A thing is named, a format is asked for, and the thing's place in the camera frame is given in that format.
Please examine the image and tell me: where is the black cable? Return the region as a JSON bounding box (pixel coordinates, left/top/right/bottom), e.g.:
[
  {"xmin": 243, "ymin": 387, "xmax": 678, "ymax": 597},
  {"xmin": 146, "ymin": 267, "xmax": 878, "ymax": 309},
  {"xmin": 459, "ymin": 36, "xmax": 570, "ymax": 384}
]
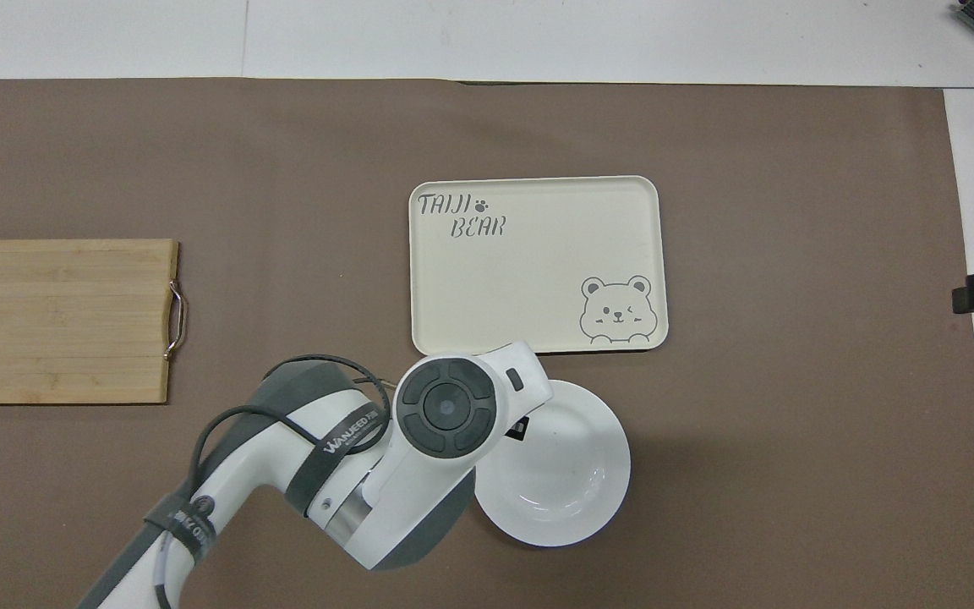
[{"xmin": 153, "ymin": 354, "xmax": 393, "ymax": 609}]

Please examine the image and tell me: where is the wooden cutting board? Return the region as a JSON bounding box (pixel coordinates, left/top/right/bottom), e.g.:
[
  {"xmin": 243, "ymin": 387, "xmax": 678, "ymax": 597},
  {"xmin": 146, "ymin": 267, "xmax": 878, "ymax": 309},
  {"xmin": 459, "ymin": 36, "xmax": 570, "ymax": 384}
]
[{"xmin": 0, "ymin": 239, "xmax": 189, "ymax": 406}]

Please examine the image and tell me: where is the white round plate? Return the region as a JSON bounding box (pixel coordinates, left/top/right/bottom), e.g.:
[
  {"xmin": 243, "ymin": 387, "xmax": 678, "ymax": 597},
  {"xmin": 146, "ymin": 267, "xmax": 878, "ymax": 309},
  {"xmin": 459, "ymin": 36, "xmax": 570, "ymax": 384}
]
[{"xmin": 472, "ymin": 379, "xmax": 632, "ymax": 549}]

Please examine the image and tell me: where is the cream tray with bear print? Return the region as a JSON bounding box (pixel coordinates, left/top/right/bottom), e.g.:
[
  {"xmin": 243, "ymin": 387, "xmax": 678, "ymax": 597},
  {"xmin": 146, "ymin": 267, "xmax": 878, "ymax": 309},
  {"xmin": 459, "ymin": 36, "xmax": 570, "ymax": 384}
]
[{"xmin": 408, "ymin": 175, "xmax": 670, "ymax": 357}]

